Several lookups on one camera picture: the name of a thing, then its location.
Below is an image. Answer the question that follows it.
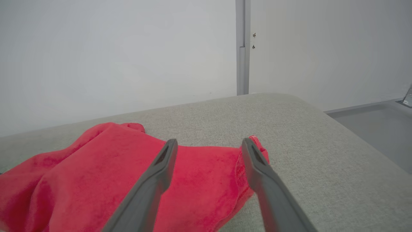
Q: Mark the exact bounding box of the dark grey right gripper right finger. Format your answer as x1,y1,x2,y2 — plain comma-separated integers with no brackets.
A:
241,138,318,232

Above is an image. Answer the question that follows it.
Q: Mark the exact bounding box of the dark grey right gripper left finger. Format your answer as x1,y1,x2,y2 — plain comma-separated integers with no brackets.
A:
102,139,178,232

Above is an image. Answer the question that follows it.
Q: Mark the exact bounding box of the red white-sleeved garment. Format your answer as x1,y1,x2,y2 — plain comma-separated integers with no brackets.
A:
0,122,270,232

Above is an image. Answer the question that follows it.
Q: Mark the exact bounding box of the grey baseboard strip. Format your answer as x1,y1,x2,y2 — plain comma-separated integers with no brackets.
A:
323,99,407,114

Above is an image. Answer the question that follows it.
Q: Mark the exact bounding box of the grey wall post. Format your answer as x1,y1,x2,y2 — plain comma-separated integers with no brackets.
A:
235,0,251,96

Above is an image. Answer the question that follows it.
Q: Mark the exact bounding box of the metal frame piece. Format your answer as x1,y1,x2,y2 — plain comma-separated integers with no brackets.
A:
399,84,412,108

